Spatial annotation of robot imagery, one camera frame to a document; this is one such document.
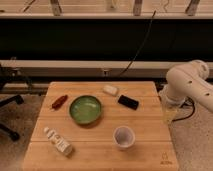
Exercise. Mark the black rectangular block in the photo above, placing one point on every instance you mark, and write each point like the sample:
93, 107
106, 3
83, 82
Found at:
128, 102

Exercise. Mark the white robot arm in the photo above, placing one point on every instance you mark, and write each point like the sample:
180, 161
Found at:
186, 80

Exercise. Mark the green ceramic bowl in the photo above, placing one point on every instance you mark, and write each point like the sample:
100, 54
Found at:
85, 109

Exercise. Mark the translucent clear gripper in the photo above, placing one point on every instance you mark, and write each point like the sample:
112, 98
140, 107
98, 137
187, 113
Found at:
170, 102

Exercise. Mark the white ceramic cup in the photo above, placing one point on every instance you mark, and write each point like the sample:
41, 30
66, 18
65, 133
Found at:
124, 137

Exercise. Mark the wooden bamboo board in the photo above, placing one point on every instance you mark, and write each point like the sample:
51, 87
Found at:
93, 147

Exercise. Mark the white soap bar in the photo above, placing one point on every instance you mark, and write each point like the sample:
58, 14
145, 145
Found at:
111, 90

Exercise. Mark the red brown pepper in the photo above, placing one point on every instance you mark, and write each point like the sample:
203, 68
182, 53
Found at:
59, 102

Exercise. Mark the white plastic bottle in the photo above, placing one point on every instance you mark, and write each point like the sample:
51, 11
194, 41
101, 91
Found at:
61, 144

